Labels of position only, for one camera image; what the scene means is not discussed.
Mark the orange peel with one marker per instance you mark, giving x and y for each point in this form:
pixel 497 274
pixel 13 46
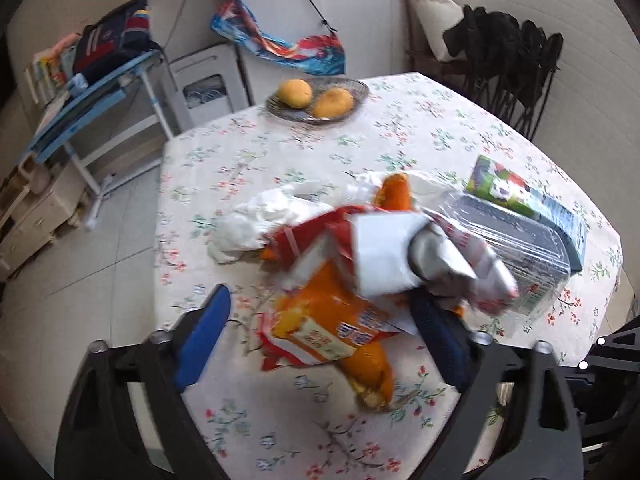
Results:
pixel 395 192

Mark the navy striped backpack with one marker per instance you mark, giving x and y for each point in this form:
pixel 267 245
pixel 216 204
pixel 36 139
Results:
pixel 115 35

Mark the clear plastic container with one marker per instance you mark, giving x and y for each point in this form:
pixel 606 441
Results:
pixel 530 250

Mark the red white snack packet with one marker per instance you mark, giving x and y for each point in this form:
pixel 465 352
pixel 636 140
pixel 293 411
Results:
pixel 300 245

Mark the white paper carton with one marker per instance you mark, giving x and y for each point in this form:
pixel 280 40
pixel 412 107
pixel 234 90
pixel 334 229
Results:
pixel 380 255

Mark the colourful printed bag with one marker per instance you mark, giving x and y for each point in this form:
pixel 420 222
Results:
pixel 280 47

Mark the green printed carton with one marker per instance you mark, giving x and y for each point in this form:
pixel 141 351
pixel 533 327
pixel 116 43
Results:
pixel 505 187

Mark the wooden chair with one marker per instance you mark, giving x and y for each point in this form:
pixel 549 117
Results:
pixel 425 62

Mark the yellow mango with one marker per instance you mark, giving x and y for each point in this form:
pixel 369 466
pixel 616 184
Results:
pixel 295 94
pixel 332 102

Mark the blue study desk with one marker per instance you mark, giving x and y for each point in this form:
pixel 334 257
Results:
pixel 95 95

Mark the white cabinet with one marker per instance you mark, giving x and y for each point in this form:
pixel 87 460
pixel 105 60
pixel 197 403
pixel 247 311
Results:
pixel 370 20

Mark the cream TV cabinet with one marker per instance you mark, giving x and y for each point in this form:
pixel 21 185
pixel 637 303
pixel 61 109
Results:
pixel 35 225

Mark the striped foil wrapper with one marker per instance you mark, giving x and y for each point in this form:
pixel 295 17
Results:
pixel 475 260

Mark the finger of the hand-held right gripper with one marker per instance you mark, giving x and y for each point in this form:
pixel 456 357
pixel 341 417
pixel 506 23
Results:
pixel 607 385

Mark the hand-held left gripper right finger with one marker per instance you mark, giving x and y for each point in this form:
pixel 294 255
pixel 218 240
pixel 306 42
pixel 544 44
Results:
pixel 440 345

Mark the black folding chair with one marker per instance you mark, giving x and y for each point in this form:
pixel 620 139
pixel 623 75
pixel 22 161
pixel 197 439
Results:
pixel 525 60
pixel 480 40
pixel 550 70

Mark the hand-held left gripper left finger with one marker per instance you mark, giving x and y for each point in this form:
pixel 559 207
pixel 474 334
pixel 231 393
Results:
pixel 205 340

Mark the white stuffed sack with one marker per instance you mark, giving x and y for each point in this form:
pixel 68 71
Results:
pixel 430 15

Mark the floral tablecloth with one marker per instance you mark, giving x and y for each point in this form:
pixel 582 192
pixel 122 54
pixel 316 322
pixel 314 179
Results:
pixel 300 160

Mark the white floor appliance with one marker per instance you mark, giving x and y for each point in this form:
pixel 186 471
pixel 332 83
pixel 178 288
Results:
pixel 210 90

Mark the orange snack bag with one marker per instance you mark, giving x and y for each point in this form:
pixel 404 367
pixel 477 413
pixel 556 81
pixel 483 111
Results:
pixel 320 310

